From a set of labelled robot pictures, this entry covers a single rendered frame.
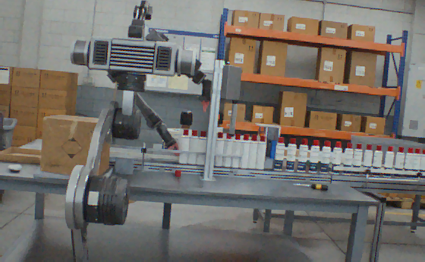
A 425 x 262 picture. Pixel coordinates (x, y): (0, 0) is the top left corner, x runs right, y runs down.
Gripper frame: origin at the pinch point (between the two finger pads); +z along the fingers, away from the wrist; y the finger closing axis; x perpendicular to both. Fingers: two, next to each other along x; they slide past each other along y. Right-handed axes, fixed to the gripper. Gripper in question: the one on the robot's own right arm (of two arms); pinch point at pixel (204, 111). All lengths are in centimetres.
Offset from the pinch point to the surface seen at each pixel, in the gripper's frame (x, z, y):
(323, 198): 69, 35, -56
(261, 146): 23.4, 16.3, -32.9
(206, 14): -429, -124, -50
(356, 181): 28, 34, -96
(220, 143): 22.4, 16.4, -8.1
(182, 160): 22.4, 28.4, 13.4
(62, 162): 58, 27, 76
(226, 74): 36.7, -23.7, -5.0
